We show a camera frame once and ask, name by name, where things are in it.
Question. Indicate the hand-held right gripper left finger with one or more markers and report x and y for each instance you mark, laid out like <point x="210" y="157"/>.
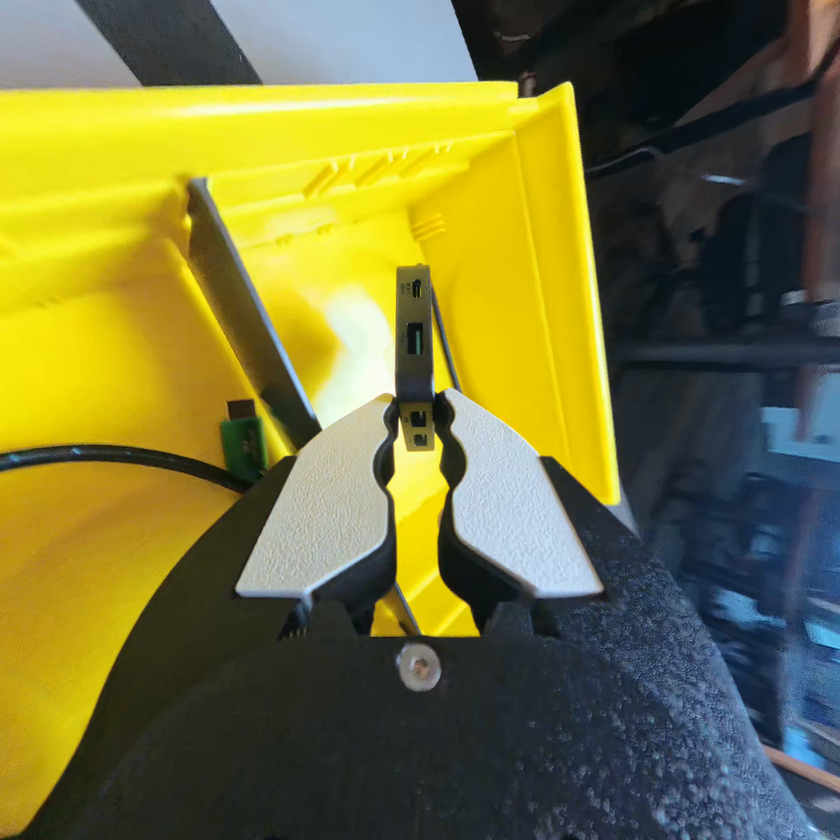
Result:
<point x="321" y="518"/>

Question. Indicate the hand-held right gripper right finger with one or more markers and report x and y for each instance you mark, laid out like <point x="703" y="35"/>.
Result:
<point x="518" y="518"/>

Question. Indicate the yellow plastic bin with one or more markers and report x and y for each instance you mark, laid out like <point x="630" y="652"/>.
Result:
<point x="98" y="361"/>

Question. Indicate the black bin divider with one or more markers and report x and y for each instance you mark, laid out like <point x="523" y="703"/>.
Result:
<point x="243" y="302"/>

